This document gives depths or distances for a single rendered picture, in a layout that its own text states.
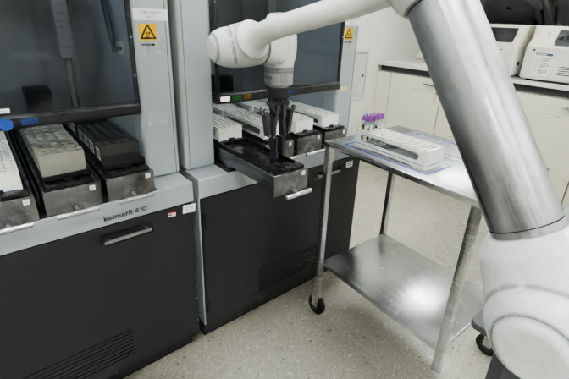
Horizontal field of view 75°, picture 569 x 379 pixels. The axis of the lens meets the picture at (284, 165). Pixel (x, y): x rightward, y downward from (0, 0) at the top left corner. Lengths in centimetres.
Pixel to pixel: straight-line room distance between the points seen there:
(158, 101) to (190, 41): 21
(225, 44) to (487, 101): 65
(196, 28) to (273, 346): 124
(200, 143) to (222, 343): 84
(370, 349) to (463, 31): 137
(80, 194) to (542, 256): 103
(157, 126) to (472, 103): 93
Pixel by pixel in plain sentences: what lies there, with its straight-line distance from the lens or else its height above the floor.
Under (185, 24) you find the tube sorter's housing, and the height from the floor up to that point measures 122.
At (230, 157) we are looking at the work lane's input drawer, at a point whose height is 79.
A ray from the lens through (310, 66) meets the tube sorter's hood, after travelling 154.
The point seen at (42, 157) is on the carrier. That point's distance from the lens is 118.
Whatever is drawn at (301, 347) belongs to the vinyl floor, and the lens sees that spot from 169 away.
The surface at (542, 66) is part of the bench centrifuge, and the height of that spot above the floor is 100.
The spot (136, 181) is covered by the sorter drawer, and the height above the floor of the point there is 78.
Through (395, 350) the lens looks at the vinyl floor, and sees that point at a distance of 176.
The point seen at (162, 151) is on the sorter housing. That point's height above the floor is 83.
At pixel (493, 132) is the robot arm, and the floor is 111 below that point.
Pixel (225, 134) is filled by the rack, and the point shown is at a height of 84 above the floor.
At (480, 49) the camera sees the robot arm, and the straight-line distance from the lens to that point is 62.
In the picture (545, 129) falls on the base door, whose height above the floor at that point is 60.
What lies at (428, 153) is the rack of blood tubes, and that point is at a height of 88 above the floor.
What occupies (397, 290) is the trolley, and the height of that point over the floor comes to 28.
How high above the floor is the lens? 124
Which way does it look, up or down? 22 degrees down
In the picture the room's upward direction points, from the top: 2 degrees clockwise
